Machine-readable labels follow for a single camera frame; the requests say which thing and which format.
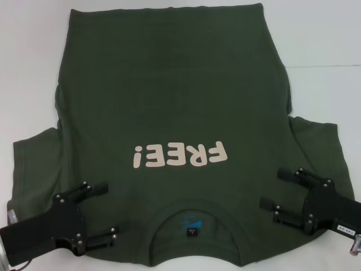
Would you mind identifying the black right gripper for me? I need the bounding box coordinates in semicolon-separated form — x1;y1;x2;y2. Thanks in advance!
259;166;361;236

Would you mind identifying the dark green FREE t-shirt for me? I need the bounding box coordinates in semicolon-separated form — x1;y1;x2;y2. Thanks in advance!
7;2;356;271

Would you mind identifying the dark red left arm cable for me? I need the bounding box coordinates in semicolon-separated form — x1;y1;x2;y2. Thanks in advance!
15;250;32;268

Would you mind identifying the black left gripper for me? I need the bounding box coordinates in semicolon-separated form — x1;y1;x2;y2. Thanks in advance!
0;181;122;266

